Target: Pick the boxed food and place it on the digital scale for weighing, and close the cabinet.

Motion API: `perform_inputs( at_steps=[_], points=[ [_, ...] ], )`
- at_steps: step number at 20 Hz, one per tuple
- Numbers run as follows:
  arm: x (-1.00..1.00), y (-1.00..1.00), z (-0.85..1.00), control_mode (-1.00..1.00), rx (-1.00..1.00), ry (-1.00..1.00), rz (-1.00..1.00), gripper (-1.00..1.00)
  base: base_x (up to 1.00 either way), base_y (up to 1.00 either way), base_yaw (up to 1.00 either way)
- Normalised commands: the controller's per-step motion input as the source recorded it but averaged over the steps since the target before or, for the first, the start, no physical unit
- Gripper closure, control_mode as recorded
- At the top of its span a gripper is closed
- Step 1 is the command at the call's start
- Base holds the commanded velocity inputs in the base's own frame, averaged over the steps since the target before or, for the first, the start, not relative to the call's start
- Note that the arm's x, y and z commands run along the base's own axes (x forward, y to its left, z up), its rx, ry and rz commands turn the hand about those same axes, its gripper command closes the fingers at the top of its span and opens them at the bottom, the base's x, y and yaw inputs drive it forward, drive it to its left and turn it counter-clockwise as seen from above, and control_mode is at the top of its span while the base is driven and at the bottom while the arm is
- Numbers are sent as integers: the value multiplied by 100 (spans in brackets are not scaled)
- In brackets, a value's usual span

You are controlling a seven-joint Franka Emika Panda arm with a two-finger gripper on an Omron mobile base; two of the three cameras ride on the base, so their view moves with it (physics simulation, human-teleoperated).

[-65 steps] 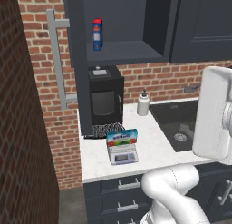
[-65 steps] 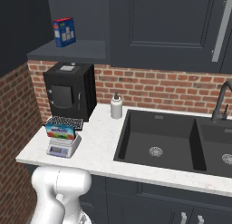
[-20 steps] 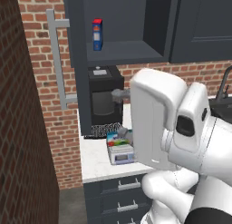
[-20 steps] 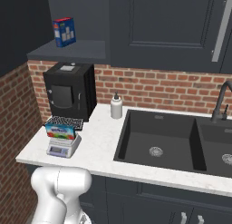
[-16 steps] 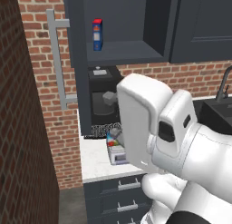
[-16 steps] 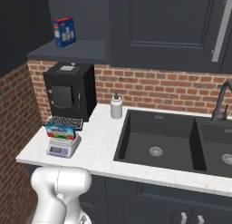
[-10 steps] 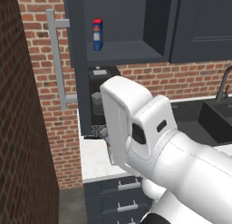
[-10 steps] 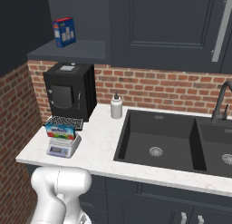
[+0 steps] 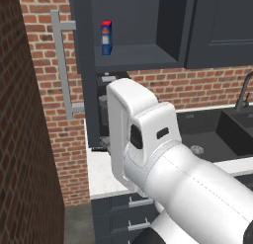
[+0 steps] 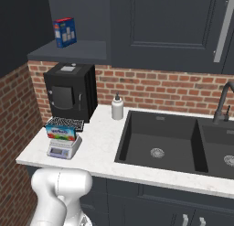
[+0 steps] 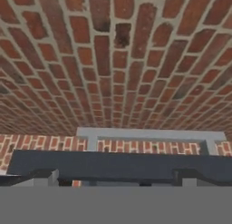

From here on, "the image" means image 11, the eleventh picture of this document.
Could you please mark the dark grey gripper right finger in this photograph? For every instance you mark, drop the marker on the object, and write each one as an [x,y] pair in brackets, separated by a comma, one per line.
[188,181]

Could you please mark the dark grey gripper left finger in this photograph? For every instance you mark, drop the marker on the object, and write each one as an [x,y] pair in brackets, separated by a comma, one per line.
[53,178]

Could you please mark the pale grey cabinet frame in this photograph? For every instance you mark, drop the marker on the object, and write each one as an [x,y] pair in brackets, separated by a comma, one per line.
[151,134]

